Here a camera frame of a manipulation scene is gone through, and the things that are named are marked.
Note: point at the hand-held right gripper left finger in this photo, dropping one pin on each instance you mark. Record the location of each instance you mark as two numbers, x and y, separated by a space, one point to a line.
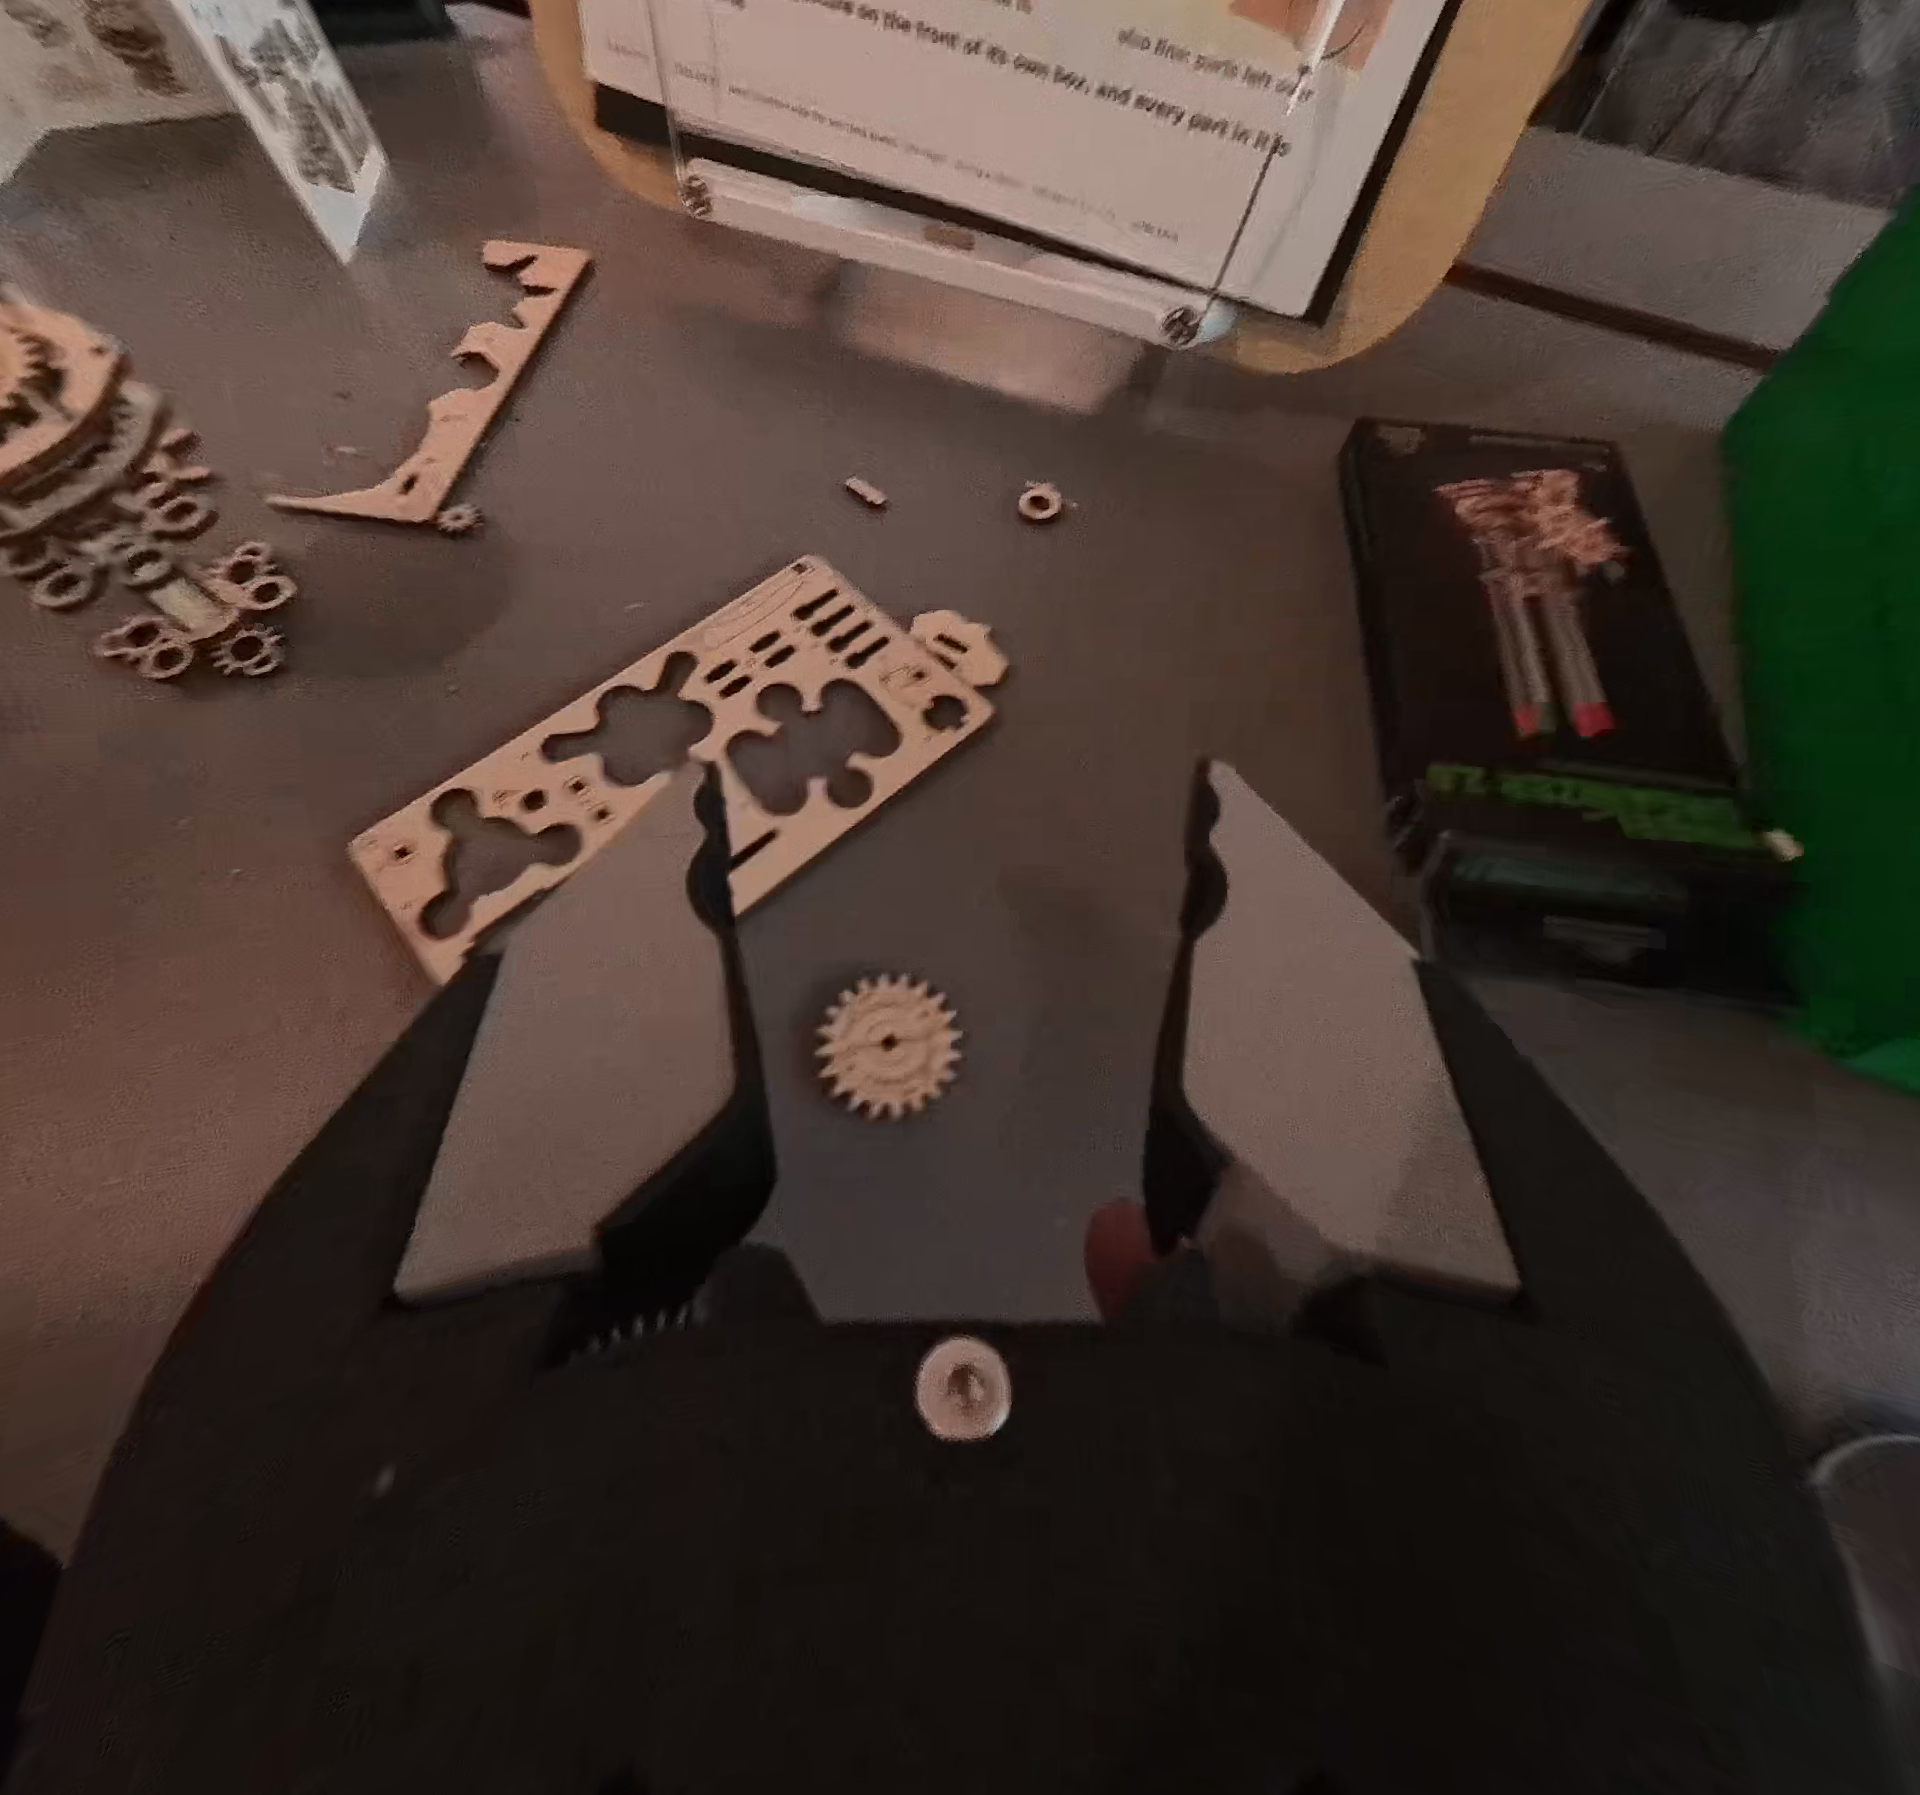
585 1074

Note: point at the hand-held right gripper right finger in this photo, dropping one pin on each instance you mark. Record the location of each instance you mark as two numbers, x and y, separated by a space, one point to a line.
1338 1074

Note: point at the wooden cogwheel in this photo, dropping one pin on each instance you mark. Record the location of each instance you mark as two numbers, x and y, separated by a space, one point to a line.
862 1061

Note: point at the wooden sheet with cutouts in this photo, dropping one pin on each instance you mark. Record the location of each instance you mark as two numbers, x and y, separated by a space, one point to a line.
947 722

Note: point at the wooden gear model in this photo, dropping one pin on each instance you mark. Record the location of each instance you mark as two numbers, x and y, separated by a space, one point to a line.
75 432

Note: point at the assembly booklet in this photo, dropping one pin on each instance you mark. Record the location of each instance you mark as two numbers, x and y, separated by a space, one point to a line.
254 41

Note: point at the black model kit box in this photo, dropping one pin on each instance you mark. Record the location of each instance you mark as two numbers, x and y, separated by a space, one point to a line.
1530 625

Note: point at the small notched wooden part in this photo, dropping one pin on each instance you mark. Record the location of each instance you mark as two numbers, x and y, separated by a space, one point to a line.
961 649

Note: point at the tiny wooden cog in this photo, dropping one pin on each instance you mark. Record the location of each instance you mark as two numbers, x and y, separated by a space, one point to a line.
458 519

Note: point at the green plastic bin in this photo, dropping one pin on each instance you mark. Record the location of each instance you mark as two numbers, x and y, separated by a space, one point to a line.
1846 625

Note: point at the white page holder bar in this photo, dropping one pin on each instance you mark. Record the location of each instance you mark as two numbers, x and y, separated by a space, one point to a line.
932 238

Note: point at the wooden document stand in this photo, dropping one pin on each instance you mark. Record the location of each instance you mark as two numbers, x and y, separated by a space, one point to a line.
1545 26

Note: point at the curved wooden frame offcut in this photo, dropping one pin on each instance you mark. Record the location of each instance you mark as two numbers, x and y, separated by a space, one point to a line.
408 490

